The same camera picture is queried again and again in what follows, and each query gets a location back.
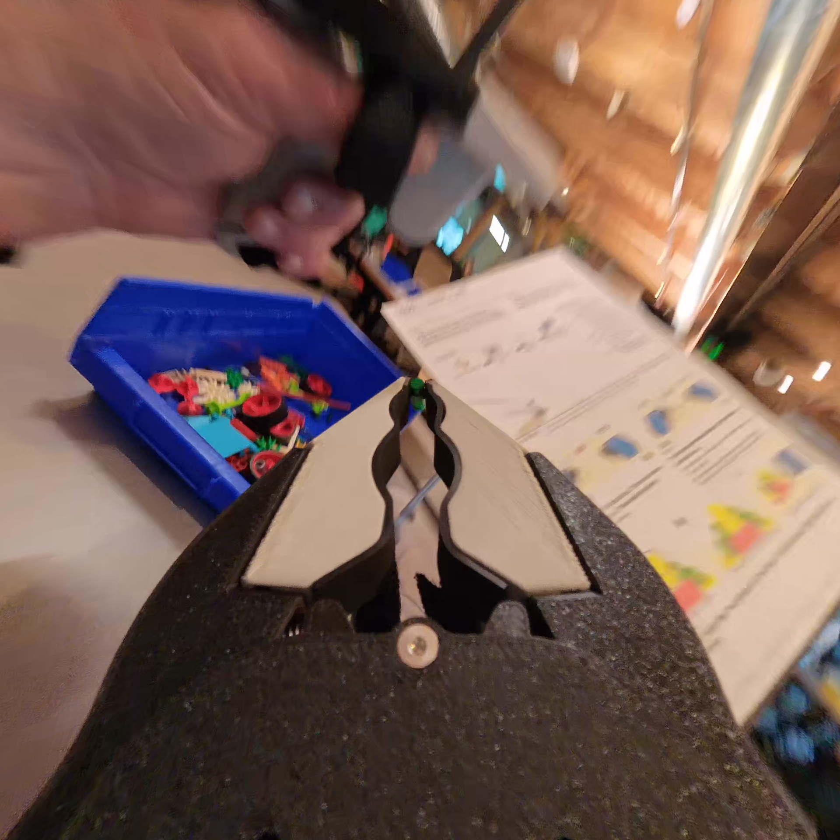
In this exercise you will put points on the red wheel with black tyre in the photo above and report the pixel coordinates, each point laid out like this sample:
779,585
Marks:
266,463
262,407

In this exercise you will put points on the small green piece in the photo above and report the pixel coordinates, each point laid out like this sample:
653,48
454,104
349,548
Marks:
415,387

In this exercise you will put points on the pile of colourful construction pieces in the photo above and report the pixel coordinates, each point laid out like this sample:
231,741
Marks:
216,394

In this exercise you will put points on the person's left hand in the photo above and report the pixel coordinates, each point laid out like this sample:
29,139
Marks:
131,118

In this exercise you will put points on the blue parts bin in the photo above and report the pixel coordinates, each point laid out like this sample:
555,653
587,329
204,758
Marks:
197,321

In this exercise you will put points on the printed instruction sheet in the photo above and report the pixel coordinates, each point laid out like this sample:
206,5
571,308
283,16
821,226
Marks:
590,407

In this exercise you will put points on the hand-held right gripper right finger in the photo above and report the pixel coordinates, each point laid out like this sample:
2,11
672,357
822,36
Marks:
512,518

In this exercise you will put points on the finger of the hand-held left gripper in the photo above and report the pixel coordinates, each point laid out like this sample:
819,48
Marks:
436,193
512,144

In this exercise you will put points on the light blue panel piece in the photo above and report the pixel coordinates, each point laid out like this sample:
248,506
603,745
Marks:
223,436

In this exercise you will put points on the metal ventilation duct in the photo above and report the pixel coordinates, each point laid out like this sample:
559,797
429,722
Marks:
754,131

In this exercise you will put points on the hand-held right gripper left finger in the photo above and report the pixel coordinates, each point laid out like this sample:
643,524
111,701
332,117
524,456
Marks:
321,518

